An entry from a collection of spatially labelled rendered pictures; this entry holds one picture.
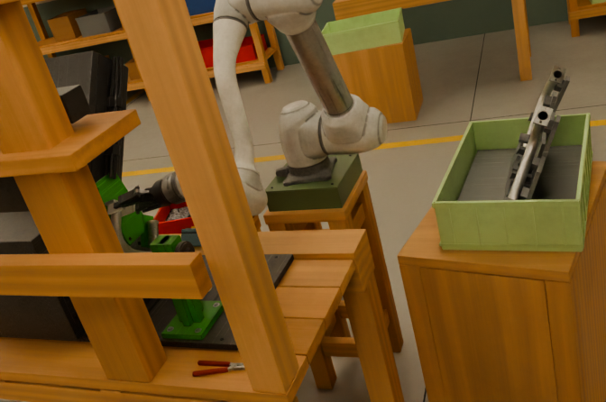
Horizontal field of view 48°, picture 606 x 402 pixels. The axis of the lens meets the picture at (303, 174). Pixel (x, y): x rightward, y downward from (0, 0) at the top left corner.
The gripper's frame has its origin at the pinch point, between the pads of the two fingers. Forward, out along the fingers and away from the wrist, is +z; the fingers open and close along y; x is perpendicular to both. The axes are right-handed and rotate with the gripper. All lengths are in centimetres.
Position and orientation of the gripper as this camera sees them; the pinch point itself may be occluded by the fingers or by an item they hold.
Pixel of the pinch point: (121, 208)
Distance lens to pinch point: 203.7
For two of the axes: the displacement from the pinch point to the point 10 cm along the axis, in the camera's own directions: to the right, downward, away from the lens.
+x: 0.9, 9.2, -3.8
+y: -5.7, -2.7, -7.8
